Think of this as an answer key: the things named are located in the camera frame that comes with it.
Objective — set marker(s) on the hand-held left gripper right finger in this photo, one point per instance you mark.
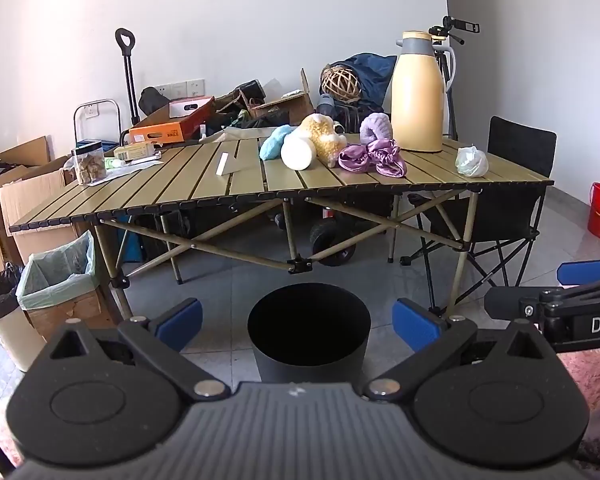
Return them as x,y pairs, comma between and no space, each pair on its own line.
415,327

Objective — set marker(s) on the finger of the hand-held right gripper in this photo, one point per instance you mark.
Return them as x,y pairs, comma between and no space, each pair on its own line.
505,302
585,271

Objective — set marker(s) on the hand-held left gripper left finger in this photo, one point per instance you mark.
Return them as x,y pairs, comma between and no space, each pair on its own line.
180,322

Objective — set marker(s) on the black round trash bin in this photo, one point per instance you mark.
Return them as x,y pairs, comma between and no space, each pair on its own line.
307,320

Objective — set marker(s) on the purple satin scrunchie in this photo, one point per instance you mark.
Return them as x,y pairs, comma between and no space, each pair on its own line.
380,157

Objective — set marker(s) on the light blue plush toy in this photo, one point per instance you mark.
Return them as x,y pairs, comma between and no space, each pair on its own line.
272,144

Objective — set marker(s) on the white foam cylinder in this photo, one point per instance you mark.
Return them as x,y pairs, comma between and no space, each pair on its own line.
297,152

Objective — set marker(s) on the yellow and white plush toy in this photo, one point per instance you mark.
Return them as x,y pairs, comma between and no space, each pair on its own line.
322,135

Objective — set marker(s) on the white trash bin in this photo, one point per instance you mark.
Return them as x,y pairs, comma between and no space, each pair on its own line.
17,340

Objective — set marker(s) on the blue flat box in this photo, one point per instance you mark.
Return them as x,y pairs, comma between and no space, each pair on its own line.
132,245

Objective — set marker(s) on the black wagon wheel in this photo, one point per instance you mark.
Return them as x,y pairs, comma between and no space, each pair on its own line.
330,242

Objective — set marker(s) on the black folding camping chair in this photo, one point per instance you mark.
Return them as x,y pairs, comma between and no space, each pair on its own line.
520,145

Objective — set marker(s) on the red gas canister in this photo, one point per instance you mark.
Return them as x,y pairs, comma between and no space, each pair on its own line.
327,214

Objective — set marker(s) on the olive folding slatted table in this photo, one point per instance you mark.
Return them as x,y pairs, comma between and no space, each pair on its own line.
180,175

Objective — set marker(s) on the printed paper sheet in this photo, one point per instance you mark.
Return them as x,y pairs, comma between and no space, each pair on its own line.
125,170

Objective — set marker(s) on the white paper strip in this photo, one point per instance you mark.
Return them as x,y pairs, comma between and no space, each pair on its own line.
223,164

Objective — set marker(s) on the silver foil pack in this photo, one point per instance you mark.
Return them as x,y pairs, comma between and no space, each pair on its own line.
147,158

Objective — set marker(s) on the small green bottle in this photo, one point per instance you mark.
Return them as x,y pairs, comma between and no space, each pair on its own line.
112,162

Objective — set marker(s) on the yellow carton box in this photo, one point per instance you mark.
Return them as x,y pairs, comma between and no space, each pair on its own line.
135,151

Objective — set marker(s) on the clear snack jar black lid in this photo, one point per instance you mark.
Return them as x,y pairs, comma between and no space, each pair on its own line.
90,167

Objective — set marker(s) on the black bin liner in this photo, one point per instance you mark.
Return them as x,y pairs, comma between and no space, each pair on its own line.
0,290

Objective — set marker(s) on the orange cardboard tray box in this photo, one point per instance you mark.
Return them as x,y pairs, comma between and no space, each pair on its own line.
160,134

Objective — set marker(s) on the large open cardboard box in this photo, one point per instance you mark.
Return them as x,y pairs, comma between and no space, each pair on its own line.
35,200

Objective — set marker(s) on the black cloth bundle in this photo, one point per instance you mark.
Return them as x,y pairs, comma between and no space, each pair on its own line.
250,122

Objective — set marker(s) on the yellow thermos jug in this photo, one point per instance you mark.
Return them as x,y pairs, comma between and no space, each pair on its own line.
417,100

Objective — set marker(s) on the black soft bag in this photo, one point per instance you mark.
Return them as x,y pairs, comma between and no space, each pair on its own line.
152,100

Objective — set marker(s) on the brown cardboard box with flap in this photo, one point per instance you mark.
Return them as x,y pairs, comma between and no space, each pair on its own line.
285,110

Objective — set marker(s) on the grey blue water bottle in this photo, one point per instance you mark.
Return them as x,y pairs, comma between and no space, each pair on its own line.
325,105

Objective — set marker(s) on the woven rattan ball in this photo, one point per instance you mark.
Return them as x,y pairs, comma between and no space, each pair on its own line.
341,84

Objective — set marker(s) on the dark blue fabric bag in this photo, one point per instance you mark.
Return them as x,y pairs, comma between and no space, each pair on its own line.
375,75

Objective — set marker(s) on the white wall socket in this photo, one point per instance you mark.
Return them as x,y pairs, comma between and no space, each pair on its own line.
163,90
90,110
180,88
196,87

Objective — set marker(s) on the black tripod with camera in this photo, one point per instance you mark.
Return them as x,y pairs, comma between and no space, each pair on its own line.
450,27

